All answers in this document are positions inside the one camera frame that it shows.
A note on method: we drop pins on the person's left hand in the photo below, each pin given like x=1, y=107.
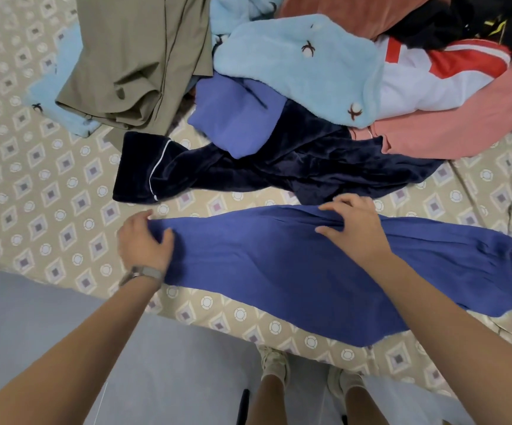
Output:
x=145, y=246

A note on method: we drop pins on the person's right hand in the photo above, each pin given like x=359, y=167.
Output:
x=355, y=230

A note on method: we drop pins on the navy velvet garment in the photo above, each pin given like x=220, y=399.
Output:
x=318, y=163

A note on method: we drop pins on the bed with patterned beige sheet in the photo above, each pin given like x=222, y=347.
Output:
x=26, y=208

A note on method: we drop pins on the pink shirt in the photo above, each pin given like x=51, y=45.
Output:
x=477, y=119

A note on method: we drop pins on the light blue fleece garment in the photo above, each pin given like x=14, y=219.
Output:
x=309, y=71

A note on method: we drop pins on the light blue fleece pajama pants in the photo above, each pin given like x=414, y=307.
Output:
x=57, y=93

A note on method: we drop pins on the olive green trousers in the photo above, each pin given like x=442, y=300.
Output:
x=141, y=57

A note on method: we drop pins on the rust brown garment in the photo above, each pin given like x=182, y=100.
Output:
x=353, y=13

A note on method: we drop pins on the black garment yellow print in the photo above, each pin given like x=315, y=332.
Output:
x=477, y=17

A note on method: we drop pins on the person's left forearm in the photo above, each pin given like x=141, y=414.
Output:
x=57, y=367

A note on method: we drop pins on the person's right forearm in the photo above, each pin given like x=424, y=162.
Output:
x=459, y=341

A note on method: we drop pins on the person's left leg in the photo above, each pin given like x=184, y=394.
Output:
x=266, y=404

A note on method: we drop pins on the grey band wristwatch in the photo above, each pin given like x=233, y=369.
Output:
x=141, y=274

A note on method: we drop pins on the white shoe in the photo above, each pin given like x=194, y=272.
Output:
x=344, y=383
x=274, y=360

